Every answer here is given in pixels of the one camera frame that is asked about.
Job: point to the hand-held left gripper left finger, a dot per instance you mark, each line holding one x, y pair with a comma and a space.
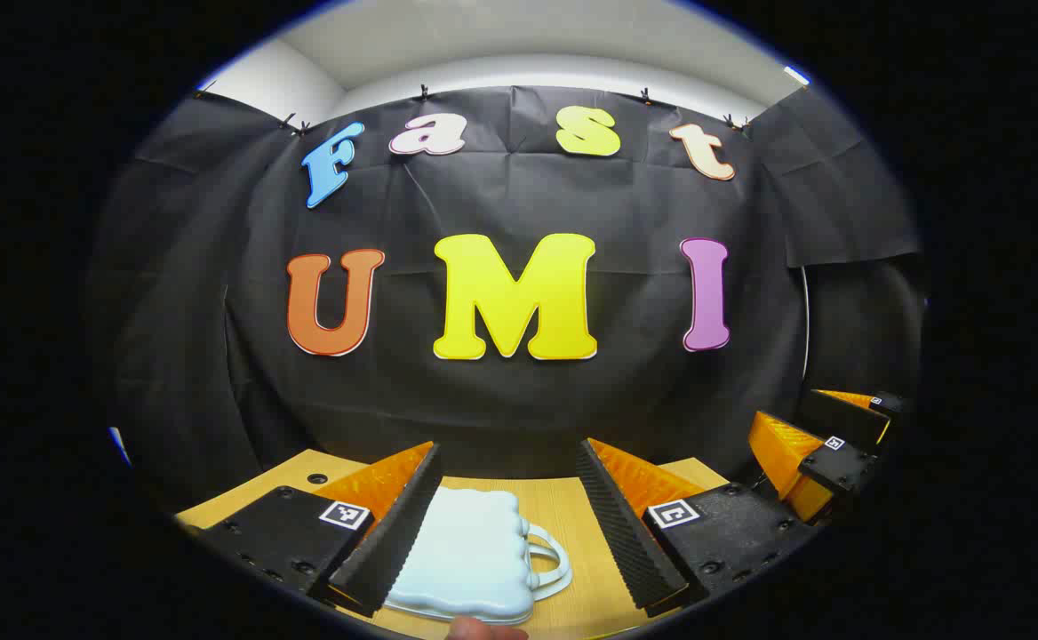
399, 533

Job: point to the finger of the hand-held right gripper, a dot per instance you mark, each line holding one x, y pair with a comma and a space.
839, 413
839, 467

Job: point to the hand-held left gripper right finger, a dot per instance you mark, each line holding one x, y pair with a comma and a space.
617, 533

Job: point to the light blue suitcase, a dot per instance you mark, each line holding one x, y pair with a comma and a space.
466, 551

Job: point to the black backdrop cloth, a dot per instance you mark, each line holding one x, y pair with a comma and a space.
395, 400

